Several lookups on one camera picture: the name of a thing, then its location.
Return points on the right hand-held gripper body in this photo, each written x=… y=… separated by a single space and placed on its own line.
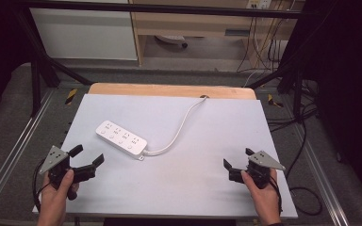
x=260 y=160

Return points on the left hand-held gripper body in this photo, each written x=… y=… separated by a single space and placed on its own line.
x=54 y=157

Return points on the white power strip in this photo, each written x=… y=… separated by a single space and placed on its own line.
x=121 y=138

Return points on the person's right hand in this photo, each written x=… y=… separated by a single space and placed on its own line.
x=265 y=201

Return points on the person's left hand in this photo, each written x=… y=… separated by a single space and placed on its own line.
x=53 y=204

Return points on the white cabinet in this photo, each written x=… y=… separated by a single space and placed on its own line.
x=81 y=34

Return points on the grey chair base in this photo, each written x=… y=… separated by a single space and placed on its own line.
x=171 y=39

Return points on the aluminium rail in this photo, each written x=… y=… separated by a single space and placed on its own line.
x=319 y=175
x=15 y=147

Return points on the black metal frame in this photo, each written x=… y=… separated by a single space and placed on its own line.
x=201 y=12

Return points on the white wall socket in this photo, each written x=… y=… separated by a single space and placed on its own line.
x=259 y=3

